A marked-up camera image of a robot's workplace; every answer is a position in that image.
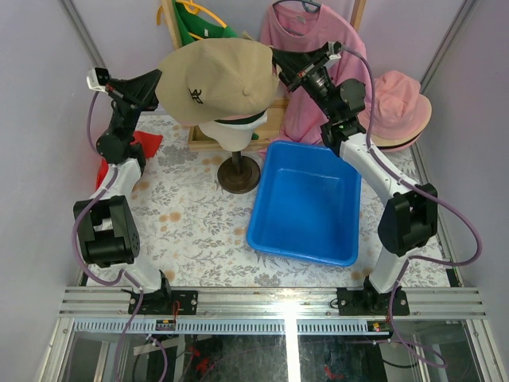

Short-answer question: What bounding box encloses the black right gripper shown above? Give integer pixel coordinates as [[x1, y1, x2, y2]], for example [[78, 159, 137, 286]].
[[267, 49, 339, 121]]

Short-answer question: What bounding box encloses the khaki baseball cap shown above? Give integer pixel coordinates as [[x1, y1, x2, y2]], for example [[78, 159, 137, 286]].
[[156, 37, 279, 126]]

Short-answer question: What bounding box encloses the black cap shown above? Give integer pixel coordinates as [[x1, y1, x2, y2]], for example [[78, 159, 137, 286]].
[[215, 112, 266, 125]]

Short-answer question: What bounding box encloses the pink baseball cap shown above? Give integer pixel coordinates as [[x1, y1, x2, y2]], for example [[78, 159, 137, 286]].
[[216, 111, 266, 124]]

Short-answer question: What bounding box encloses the white baseball cap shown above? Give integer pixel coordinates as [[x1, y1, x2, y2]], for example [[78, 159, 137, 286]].
[[200, 116, 267, 131]]

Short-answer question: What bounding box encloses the black bucket hat beige brim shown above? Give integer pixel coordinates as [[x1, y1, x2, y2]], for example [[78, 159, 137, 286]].
[[375, 133, 422, 152]]

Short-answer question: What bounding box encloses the blue plastic bin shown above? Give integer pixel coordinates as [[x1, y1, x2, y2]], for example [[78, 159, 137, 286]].
[[247, 141, 361, 267]]

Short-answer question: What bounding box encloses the beige mannequin head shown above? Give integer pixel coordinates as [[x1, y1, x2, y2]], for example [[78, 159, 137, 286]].
[[199, 124, 255, 152]]

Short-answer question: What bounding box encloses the pink bucket hat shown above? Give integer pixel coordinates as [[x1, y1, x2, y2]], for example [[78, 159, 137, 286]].
[[378, 135, 420, 152]]

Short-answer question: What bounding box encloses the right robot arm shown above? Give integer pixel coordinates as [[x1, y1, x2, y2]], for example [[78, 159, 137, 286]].
[[272, 42, 437, 315]]

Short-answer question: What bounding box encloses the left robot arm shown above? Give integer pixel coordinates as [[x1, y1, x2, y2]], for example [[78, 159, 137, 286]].
[[72, 67, 174, 314]]

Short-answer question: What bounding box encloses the pink t-shirt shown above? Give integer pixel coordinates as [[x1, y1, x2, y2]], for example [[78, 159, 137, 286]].
[[259, 3, 371, 145]]

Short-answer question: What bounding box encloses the red cloth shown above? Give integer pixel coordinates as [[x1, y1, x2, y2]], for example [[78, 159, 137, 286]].
[[95, 131, 163, 189]]

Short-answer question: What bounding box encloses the grey clothes hanger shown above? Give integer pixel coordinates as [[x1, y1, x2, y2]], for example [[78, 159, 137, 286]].
[[270, 1, 322, 37]]

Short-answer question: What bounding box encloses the wooden clothes rack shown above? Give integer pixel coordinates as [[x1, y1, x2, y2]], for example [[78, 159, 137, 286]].
[[156, 1, 366, 152]]

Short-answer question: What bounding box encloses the green tank top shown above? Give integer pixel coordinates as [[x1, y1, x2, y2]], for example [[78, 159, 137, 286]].
[[173, 1, 238, 46]]

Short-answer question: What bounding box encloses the yellow clothes hanger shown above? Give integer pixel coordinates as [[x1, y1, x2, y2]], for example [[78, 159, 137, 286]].
[[156, 1, 237, 47]]

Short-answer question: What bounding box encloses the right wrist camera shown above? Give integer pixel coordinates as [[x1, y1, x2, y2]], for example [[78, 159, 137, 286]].
[[326, 41, 342, 64]]

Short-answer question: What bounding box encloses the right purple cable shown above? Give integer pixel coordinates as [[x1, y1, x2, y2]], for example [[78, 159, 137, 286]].
[[340, 43, 483, 367]]

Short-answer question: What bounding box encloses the aluminium frame rail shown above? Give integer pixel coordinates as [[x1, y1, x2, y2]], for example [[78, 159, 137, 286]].
[[58, 286, 486, 335]]

